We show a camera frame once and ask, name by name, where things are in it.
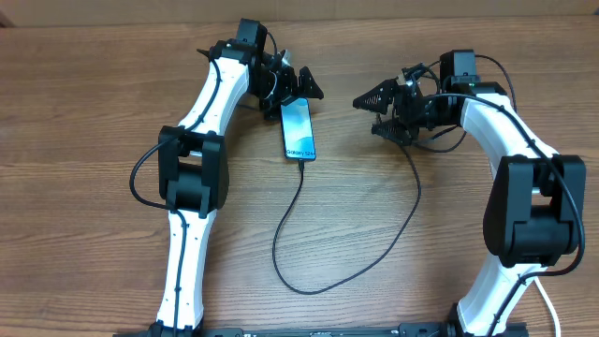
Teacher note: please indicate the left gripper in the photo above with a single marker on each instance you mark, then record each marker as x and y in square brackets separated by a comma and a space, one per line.
[289, 90]

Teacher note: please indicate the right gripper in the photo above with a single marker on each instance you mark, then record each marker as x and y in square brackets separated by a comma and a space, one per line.
[388, 89]

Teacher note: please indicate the blue Galaxy smartphone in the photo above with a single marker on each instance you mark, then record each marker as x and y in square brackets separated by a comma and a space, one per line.
[297, 130]

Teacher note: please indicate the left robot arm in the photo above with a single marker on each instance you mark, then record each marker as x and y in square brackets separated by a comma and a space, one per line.
[193, 172]

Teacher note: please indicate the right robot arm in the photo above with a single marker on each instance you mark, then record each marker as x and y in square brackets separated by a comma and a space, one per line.
[534, 212]

